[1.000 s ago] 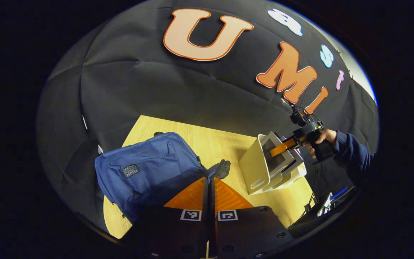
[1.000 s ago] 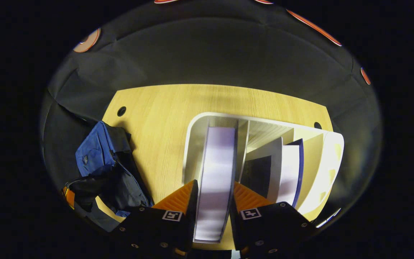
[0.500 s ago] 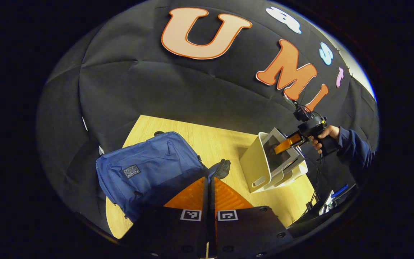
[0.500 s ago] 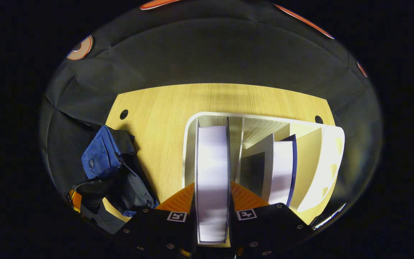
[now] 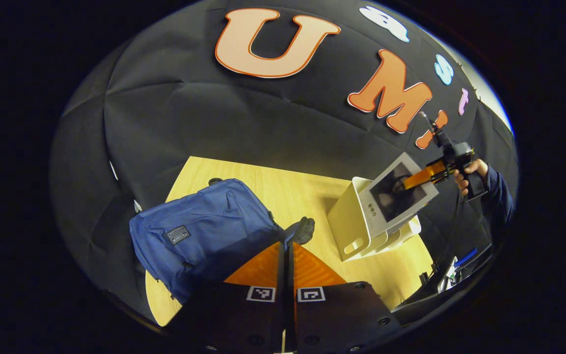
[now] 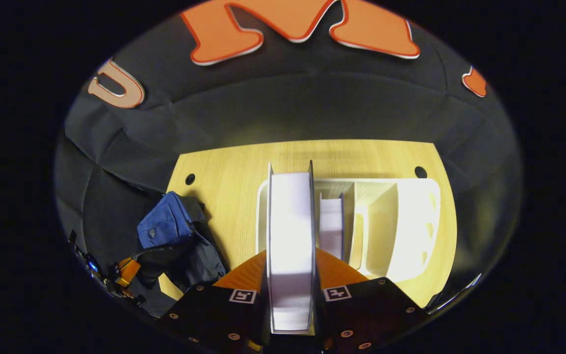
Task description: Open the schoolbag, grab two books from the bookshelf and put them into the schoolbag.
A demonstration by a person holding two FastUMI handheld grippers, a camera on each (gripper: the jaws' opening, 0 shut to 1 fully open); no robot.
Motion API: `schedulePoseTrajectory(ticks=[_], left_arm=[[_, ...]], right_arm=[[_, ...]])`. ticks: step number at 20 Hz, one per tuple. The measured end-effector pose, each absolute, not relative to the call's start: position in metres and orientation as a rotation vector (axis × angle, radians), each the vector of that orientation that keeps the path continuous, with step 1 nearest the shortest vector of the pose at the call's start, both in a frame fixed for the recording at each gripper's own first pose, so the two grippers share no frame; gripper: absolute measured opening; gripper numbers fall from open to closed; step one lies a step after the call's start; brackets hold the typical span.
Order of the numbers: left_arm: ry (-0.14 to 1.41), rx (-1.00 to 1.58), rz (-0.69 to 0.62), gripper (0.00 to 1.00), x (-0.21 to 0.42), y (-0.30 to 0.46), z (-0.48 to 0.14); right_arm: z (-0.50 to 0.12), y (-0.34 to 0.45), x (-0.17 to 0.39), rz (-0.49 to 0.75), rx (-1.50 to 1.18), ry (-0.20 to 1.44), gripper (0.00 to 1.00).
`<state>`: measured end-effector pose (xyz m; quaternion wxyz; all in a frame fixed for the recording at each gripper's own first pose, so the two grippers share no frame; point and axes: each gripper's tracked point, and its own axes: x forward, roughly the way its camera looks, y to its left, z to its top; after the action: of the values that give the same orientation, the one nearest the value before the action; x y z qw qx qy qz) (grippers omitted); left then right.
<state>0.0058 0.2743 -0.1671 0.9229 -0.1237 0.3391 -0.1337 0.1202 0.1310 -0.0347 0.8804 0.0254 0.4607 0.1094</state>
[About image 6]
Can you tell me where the blue cover book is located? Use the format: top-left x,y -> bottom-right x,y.
318,193 -> 345,261

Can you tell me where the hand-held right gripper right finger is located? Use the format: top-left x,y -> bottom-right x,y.
312,248 -> 428,352

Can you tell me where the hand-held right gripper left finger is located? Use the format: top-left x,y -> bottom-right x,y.
158,250 -> 270,351

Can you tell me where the black backdrop cloth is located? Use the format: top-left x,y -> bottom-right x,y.
53,0 -> 524,315

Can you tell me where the blue schoolbag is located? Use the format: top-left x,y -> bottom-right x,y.
131,191 -> 228,318

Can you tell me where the black and white portrait book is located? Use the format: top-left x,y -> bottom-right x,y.
266,160 -> 319,335

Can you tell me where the white bookshelf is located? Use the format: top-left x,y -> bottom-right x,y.
255,177 -> 442,283

